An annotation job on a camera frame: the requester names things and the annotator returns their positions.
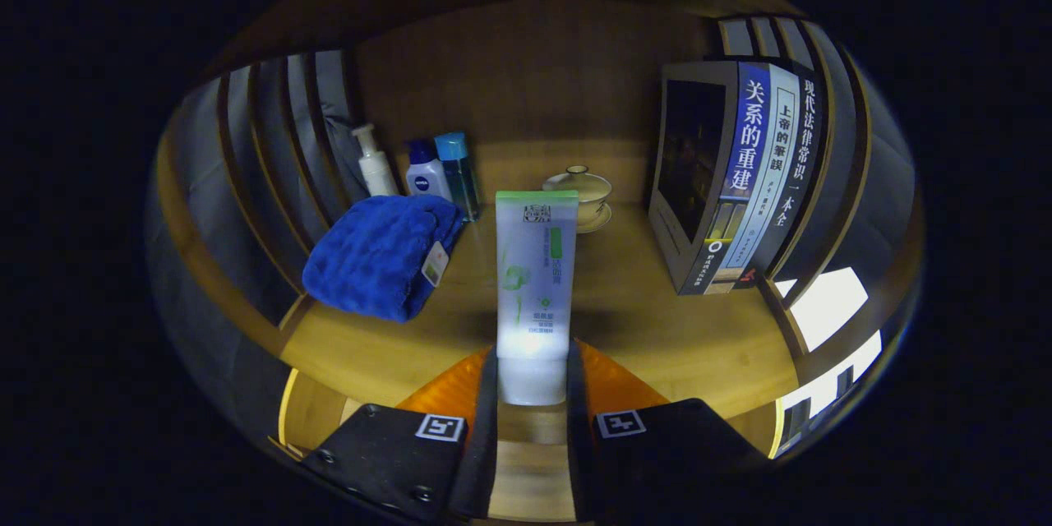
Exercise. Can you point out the blue spine book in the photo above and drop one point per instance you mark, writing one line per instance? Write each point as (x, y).
(699, 173)

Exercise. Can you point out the tan saucer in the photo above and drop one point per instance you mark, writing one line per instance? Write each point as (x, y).
(598, 222)

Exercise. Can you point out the tan lidded teacup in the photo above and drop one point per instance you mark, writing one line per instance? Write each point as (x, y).
(590, 185)

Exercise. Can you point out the blue towel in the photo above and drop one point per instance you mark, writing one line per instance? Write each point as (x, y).
(370, 259)

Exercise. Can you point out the wooden cabinet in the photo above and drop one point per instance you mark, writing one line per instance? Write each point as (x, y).
(526, 74)

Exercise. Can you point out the blue translucent bottle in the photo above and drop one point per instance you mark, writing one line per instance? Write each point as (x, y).
(460, 177)

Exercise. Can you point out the white pump bottle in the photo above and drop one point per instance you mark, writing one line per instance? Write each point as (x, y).
(376, 173)

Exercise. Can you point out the white tube with green print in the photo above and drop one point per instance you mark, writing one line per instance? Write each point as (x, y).
(534, 296)

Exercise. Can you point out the wooden countertop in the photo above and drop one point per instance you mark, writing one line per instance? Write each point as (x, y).
(641, 320)

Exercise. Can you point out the white bottle with blue cap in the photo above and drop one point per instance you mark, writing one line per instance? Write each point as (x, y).
(426, 177)

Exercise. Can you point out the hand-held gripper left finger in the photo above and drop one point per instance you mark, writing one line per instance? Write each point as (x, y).
(485, 444)

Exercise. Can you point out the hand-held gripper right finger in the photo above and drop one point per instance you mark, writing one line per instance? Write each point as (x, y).
(579, 444)

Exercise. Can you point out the grey spine book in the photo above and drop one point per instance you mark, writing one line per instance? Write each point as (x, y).
(777, 164)

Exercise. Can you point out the black spine book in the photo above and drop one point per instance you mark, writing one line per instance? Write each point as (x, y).
(804, 156)

